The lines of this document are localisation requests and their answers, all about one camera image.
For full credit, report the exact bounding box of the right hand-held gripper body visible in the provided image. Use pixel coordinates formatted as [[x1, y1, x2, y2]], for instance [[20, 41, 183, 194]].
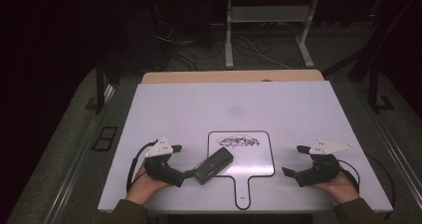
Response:
[[294, 137, 354, 188]]

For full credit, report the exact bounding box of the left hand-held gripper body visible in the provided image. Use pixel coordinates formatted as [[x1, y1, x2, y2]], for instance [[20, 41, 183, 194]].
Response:
[[143, 136, 186, 188]]

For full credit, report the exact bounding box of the black whiteboard eraser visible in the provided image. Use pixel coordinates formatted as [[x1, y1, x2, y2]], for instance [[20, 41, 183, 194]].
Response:
[[193, 146, 234, 185]]

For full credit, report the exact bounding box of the small whiteboard with handle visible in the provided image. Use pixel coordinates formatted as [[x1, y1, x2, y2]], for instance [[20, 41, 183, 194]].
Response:
[[207, 129, 276, 211]]

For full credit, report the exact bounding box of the person's left hand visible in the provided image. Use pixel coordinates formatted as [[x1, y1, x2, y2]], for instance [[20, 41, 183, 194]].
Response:
[[125, 163, 173, 206]]

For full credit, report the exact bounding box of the person's right hand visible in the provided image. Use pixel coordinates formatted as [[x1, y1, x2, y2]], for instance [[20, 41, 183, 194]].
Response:
[[310, 165, 361, 205]]

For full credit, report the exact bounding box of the black metal stand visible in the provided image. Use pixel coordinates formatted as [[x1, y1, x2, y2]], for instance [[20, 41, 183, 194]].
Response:
[[367, 66, 396, 114]]

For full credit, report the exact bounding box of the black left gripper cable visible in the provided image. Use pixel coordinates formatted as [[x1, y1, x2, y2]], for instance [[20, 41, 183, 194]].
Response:
[[125, 138, 159, 193]]

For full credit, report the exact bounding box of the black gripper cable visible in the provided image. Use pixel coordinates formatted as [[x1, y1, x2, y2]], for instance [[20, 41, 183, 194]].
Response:
[[125, 138, 159, 193], [337, 152, 396, 221]]

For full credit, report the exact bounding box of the black floor outlet frame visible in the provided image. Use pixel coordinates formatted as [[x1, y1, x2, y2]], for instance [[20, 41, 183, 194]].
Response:
[[92, 125, 119, 152]]

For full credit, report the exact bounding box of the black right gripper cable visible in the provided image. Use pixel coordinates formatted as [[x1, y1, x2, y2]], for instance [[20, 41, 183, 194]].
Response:
[[337, 152, 396, 221]]

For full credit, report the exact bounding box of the tangle of black floor cables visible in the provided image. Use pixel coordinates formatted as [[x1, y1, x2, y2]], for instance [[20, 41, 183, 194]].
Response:
[[154, 18, 240, 72]]

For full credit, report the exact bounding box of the white floor cable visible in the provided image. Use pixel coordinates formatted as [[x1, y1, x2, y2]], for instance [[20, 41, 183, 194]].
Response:
[[238, 35, 293, 71]]

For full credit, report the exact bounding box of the white metal stand frame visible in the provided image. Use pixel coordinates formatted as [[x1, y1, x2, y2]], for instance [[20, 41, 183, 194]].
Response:
[[224, 0, 321, 70]]

